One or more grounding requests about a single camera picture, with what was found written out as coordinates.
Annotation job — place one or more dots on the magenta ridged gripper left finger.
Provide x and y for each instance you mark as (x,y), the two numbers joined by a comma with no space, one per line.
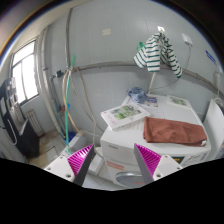
(73,167)

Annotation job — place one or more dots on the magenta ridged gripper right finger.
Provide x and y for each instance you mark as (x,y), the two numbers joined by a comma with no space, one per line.
(154,166)

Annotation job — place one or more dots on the white appliance at right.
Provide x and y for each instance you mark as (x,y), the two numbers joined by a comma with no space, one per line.
(214,125)

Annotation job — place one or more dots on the small illustrated booklet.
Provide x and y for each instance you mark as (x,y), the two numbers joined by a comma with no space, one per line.
(178,101)

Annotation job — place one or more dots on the white wall socket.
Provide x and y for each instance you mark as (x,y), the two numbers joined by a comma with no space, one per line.
(187,40)

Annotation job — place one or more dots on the brown folded towel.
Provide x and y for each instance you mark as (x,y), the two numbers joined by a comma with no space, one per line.
(158,130)

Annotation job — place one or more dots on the white radiator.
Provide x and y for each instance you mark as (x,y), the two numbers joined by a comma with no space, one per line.
(31,116)

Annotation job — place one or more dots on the white illustrated book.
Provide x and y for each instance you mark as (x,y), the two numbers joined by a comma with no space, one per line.
(124,115)

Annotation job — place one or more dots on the black wall appliance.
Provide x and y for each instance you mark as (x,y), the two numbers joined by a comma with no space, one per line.
(17,126)

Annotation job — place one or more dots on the blue crumpled cloth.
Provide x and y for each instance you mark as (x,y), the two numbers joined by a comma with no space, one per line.
(137,94)

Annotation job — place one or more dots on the window with white frame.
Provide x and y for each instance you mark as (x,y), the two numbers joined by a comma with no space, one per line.
(23,70)

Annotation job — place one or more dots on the white washing machine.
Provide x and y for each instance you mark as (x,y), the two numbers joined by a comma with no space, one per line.
(118,144)

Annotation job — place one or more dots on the green white striped shirt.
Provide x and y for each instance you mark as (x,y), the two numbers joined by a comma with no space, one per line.
(156,51)

